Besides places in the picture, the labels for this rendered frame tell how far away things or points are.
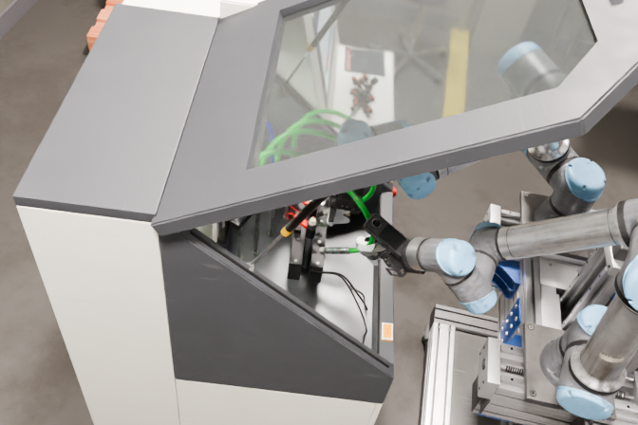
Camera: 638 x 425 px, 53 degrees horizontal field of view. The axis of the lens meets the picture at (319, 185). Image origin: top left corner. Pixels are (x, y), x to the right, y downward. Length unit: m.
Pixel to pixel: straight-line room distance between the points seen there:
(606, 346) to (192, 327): 0.92
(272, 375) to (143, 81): 0.83
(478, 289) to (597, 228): 0.27
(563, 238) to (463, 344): 1.40
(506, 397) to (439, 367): 0.84
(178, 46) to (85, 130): 0.36
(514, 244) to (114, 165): 0.87
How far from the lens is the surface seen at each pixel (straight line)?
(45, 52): 4.31
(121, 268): 1.48
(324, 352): 1.66
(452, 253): 1.35
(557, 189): 2.00
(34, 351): 2.94
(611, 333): 1.41
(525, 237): 1.46
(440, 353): 2.69
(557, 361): 1.76
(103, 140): 1.46
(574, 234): 1.42
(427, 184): 1.50
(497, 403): 1.88
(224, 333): 1.63
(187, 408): 2.06
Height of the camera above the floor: 2.49
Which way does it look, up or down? 47 degrees down
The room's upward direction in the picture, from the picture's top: 9 degrees clockwise
